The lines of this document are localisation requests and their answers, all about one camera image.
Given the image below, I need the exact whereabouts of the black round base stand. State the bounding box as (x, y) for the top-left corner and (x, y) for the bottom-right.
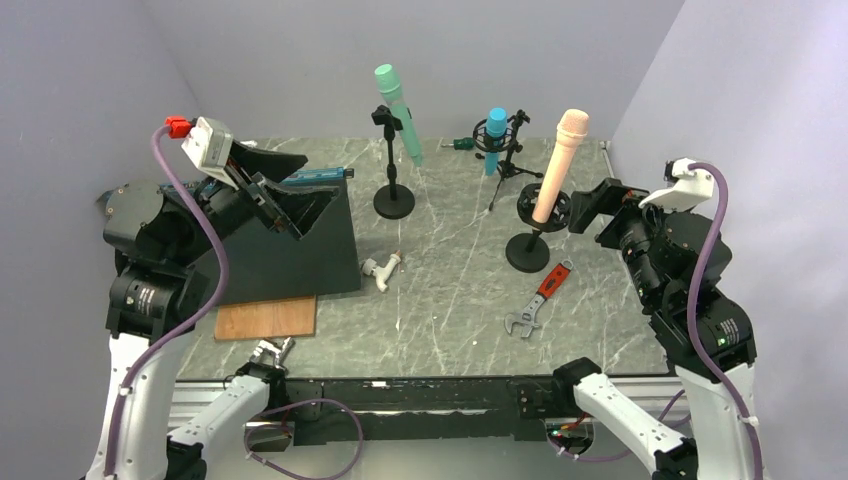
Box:
(371, 105), (415, 220)

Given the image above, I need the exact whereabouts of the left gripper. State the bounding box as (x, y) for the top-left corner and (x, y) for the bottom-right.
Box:
(169, 137), (342, 265)

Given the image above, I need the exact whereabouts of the green microphone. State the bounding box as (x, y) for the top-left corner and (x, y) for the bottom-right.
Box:
(374, 63), (423, 167)

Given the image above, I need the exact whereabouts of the black shock mount stand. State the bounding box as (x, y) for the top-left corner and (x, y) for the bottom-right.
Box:
(505, 183), (571, 273)

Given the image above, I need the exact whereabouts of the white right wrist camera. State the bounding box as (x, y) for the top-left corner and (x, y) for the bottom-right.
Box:
(638, 157), (715, 212)

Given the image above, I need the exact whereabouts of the black mounting rail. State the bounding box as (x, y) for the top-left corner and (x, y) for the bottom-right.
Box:
(250, 375), (596, 451)

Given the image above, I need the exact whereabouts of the red handled adjustable wrench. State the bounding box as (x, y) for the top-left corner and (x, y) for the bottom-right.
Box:
(504, 260), (574, 339)

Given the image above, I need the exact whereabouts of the green handled screwdriver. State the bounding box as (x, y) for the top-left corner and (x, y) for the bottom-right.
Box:
(441, 137), (476, 150)

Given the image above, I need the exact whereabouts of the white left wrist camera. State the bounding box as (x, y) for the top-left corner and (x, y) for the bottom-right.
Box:
(181, 116), (236, 188)

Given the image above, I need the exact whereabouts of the chrome metal fitting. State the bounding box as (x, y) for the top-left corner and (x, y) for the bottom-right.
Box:
(249, 337), (296, 370)

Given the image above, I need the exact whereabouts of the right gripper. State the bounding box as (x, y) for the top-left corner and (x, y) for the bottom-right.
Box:
(567, 174), (685, 304)

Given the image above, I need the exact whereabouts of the pink microphone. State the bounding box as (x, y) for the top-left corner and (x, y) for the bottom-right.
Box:
(532, 109), (590, 224)

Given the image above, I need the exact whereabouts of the black tripod mic stand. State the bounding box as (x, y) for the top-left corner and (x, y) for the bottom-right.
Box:
(472, 109), (543, 211)

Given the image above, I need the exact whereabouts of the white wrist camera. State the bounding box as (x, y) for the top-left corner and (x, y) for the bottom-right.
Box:
(181, 116), (236, 188)
(638, 157), (715, 212)

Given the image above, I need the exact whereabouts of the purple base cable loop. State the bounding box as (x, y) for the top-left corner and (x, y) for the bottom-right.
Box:
(243, 398), (365, 480)

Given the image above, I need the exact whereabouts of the blue microphone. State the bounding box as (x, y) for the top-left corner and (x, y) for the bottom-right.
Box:
(484, 107), (507, 176)

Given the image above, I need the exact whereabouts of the white plastic faucet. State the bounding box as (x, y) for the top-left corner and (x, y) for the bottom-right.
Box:
(360, 250), (402, 293)

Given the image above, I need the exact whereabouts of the wooden board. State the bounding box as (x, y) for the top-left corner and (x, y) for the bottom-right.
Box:
(214, 296), (317, 341)

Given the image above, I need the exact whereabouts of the dark blue flat box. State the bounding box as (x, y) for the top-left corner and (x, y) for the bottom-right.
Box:
(99, 166), (363, 307)

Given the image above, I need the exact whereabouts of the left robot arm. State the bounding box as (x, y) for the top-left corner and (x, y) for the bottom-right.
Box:
(87, 144), (338, 479)

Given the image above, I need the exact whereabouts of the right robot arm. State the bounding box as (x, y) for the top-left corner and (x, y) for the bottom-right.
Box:
(550, 179), (766, 479)

